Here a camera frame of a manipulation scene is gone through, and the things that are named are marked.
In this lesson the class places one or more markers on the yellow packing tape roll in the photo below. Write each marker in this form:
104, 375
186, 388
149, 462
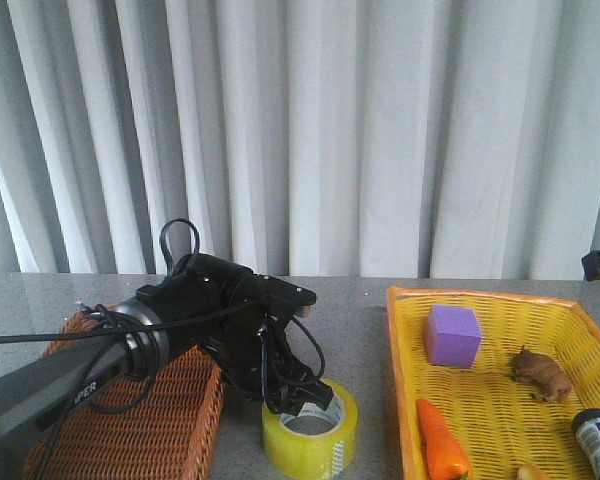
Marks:
316, 443

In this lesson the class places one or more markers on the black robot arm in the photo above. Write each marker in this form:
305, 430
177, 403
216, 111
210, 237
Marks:
125, 340

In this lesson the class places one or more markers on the brown toy animal figure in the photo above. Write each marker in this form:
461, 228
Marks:
552, 382

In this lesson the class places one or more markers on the brown wicker basket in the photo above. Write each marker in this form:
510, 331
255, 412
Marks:
170, 434

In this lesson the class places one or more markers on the yellow orange plastic basket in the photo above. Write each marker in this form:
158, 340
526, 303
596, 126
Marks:
494, 418

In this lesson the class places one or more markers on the orange toy carrot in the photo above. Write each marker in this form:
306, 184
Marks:
445, 457

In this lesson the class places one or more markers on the purple foam cube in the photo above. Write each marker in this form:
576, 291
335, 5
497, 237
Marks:
452, 336

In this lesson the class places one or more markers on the white pleated curtain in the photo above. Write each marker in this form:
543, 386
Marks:
417, 139

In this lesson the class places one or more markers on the yellow toy food piece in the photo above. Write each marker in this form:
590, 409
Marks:
530, 471

